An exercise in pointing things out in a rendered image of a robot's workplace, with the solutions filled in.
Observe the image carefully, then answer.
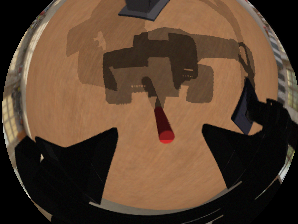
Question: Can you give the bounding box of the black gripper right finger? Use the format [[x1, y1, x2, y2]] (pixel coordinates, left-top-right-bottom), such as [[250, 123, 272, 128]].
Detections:
[[201, 124, 273, 189]]

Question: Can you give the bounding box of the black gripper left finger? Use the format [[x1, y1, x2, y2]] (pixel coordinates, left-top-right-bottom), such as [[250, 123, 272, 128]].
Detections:
[[35, 127, 118, 205]]

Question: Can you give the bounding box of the dark red peg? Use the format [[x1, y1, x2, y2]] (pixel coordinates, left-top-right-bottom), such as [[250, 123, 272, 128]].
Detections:
[[154, 107, 176, 144]]

